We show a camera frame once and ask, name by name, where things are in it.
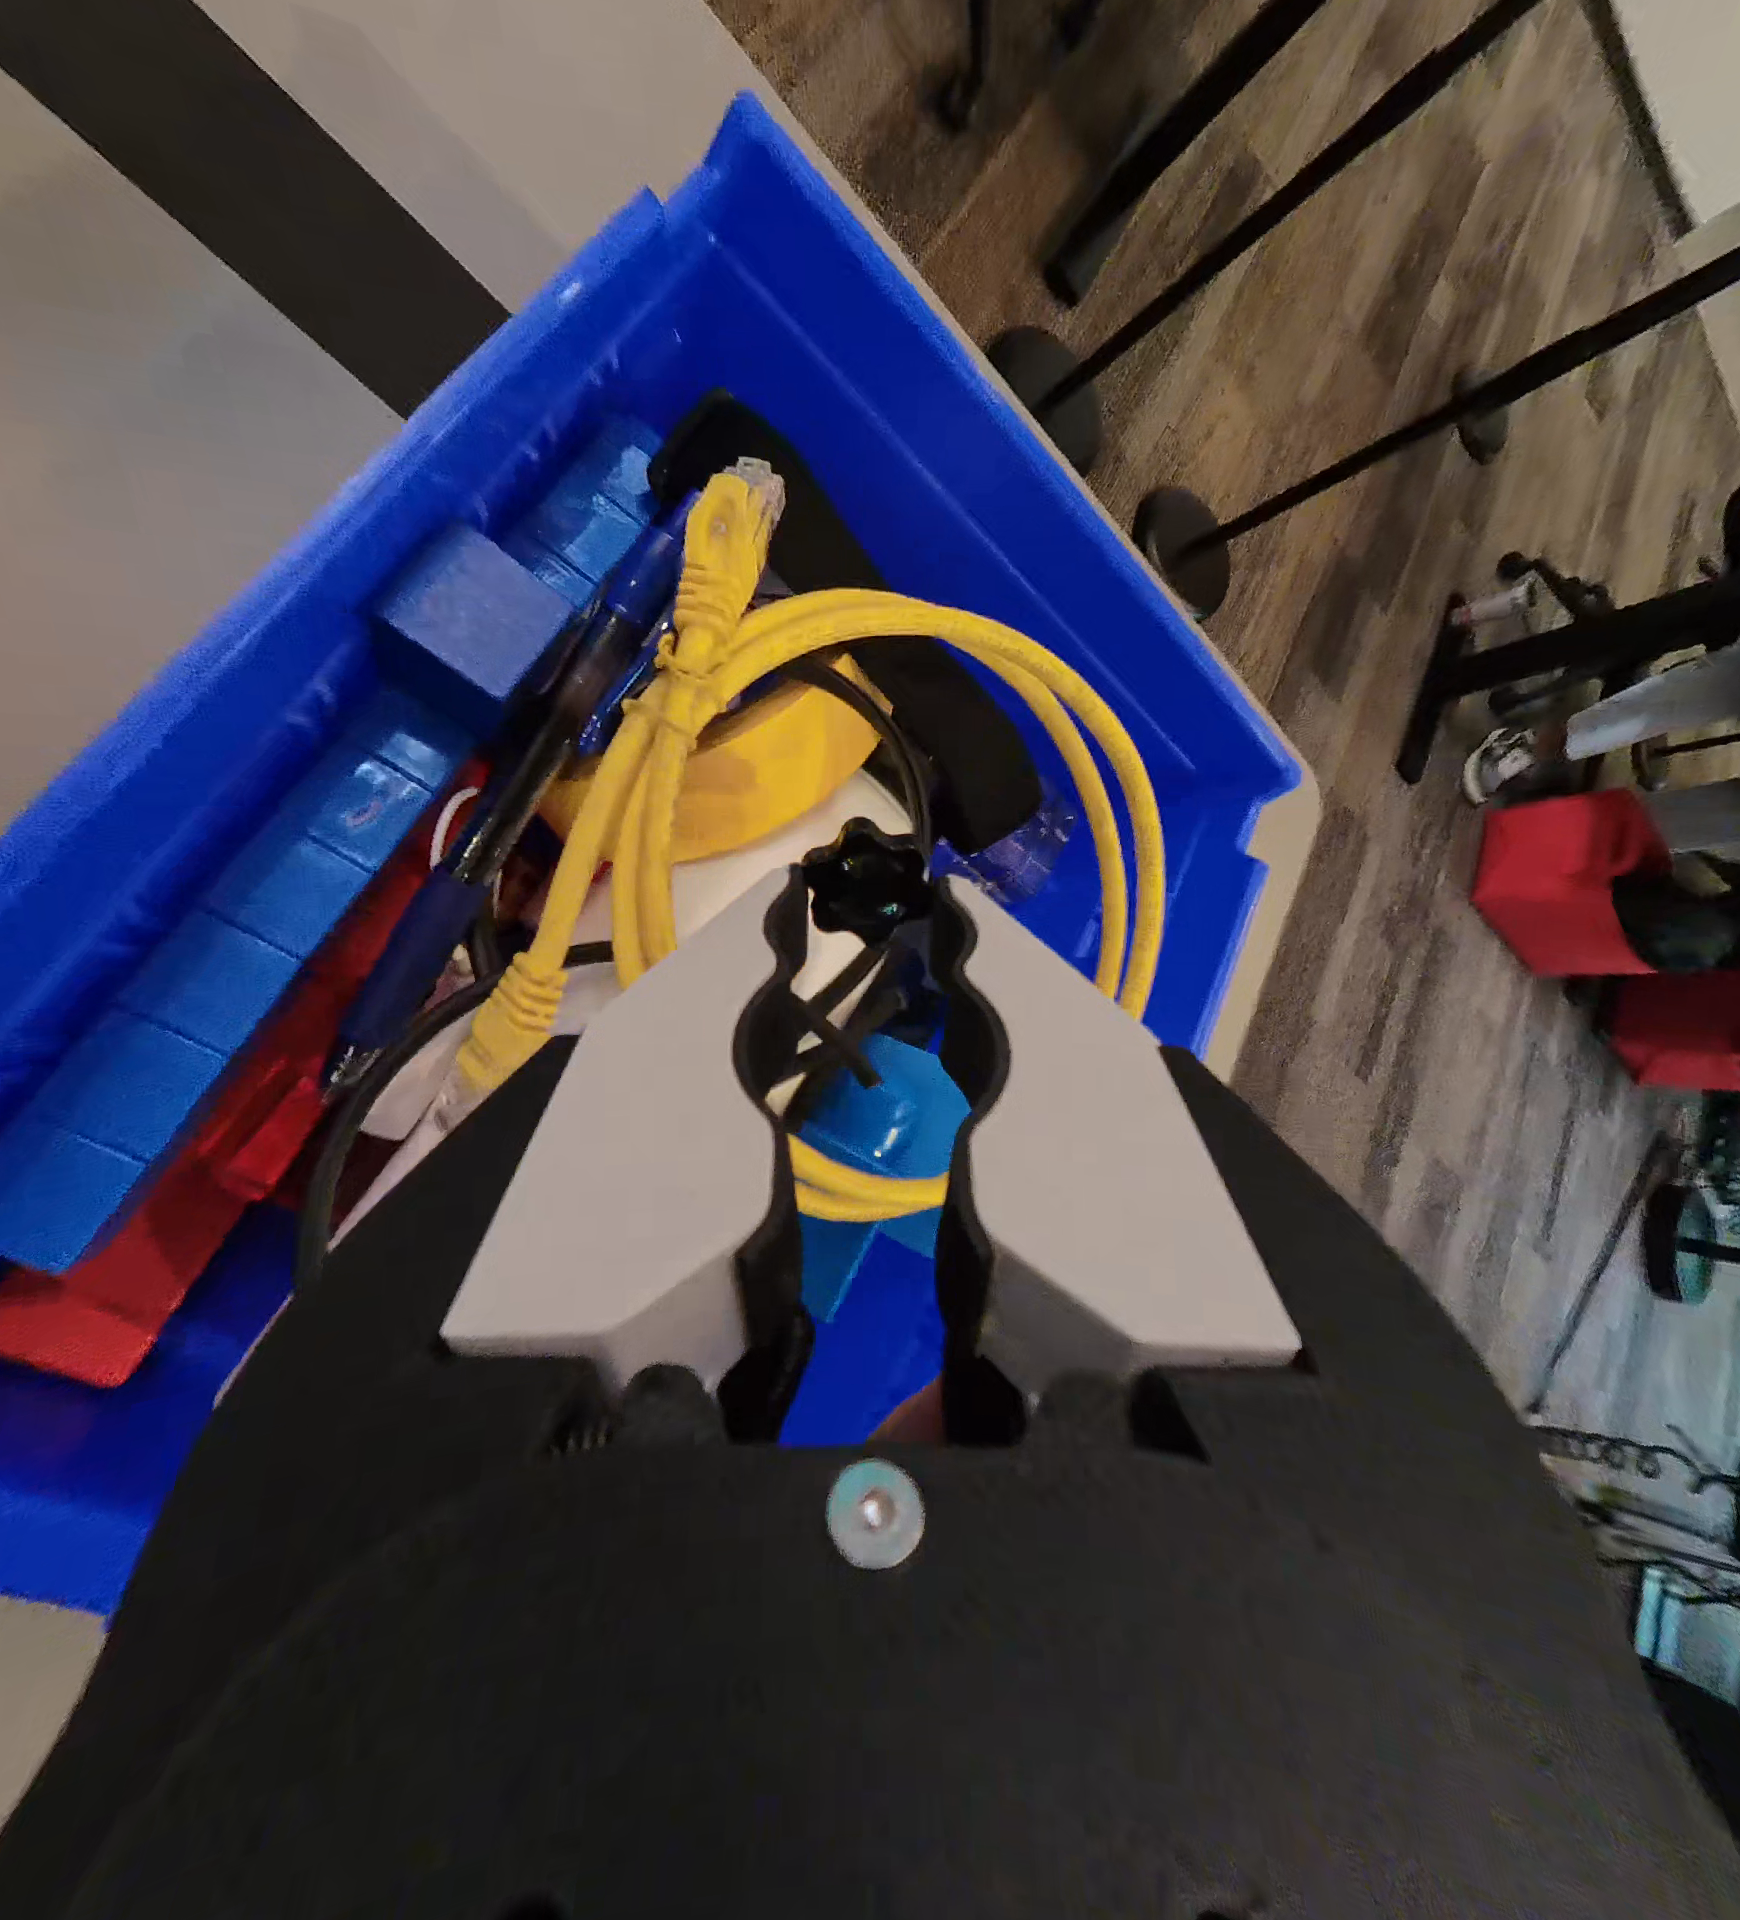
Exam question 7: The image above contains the blue plastic cap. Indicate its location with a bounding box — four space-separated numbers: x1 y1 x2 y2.
787 1035 965 1325

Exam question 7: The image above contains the red plastic piece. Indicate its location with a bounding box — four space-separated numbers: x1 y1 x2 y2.
0 767 494 1389

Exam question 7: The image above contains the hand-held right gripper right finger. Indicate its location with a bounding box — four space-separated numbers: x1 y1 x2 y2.
929 878 1308 1414

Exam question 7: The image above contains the black stanchion pole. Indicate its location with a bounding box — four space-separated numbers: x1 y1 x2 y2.
986 0 1546 471
1129 224 1740 620
1041 0 1329 305

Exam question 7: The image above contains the yellow ethernet cable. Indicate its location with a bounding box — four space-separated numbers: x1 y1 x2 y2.
457 458 1169 1224

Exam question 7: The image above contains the clear blue connector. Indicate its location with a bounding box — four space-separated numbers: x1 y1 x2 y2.
957 791 1086 904

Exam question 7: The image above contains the blue plastic bin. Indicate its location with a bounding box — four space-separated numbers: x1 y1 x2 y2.
0 90 1310 1620

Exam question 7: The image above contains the red bag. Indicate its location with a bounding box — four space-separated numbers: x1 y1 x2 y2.
1469 791 1678 981
1609 963 1740 1092

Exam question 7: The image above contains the black exercise machine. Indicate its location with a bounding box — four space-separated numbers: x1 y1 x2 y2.
1395 461 1740 804

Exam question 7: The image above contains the black cable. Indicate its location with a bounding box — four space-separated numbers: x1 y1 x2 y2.
292 661 946 1302

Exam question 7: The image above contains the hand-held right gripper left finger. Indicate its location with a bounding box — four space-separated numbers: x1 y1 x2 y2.
439 878 815 1437

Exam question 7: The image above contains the black star knob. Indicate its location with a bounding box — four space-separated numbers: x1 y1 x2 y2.
800 823 940 941

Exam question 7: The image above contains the blue pen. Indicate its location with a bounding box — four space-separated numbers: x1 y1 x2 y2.
322 486 708 1090

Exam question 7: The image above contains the blue cube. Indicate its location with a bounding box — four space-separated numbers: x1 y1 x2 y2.
372 523 575 720

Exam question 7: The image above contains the yellow tape roll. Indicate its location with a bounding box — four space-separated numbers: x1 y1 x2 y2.
532 653 889 876

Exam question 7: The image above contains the black foam block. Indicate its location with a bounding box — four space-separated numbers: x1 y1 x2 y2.
648 391 1047 852

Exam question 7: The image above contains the row of blue blocks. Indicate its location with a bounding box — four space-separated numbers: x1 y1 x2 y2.
0 412 670 1278

